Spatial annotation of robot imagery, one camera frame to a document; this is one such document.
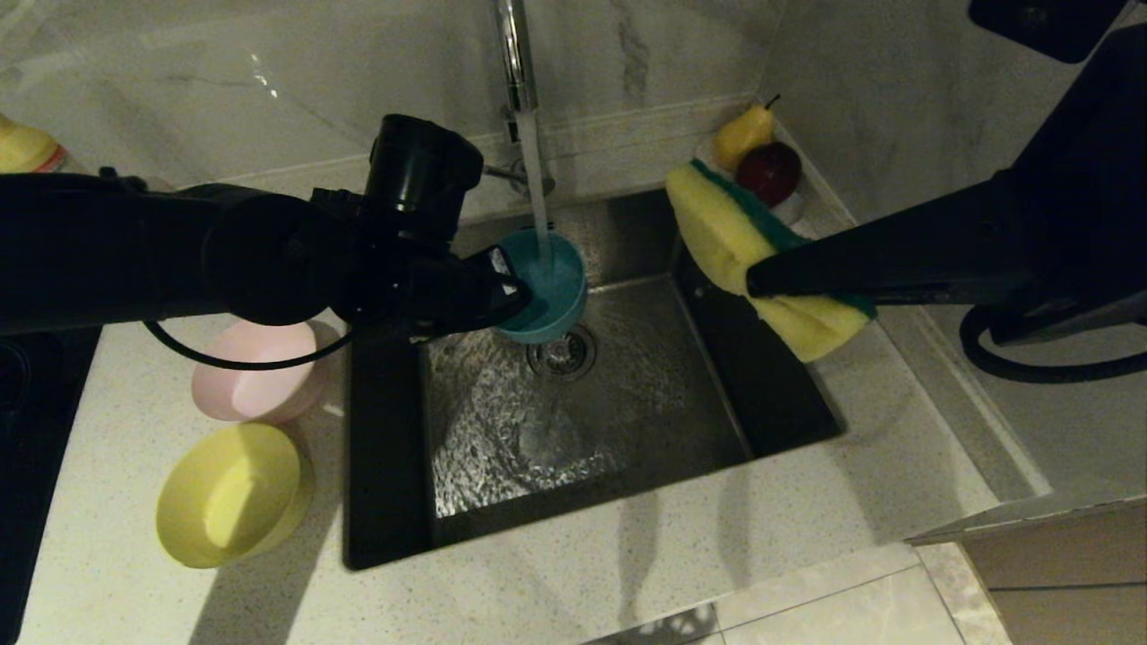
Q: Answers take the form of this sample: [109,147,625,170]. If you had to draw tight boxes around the stainless steel sink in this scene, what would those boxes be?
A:
[343,182,846,572]

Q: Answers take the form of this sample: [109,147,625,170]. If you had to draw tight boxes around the pink plastic bowl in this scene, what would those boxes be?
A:
[191,318,329,426]

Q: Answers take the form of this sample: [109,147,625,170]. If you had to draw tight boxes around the chrome faucet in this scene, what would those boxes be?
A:
[484,0,557,202]

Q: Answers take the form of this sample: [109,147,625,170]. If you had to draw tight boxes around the green and yellow sponge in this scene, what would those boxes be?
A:
[665,159,877,364]

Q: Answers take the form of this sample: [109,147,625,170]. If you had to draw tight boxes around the round metal sink drain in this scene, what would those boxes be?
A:
[526,324,598,383]

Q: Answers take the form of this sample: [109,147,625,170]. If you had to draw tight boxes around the yellow plastic bowl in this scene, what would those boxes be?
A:
[156,423,316,571]

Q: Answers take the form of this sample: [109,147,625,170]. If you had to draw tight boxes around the small white dish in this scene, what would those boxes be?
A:
[693,134,806,229]

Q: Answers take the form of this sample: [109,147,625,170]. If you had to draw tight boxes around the yellow pear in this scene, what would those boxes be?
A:
[712,94,780,173]

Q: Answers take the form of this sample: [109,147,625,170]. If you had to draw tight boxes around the dark red apple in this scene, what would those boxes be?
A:
[737,142,803,209]

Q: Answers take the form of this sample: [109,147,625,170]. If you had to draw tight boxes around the black induction cooktop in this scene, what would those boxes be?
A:
[0,327,104,645]

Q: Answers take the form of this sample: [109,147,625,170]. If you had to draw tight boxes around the blue plastic bowl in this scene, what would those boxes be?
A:
[491,228,590,346]

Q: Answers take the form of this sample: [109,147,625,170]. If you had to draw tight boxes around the orange dish soap bottle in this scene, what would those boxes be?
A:
[0,112,70,176]

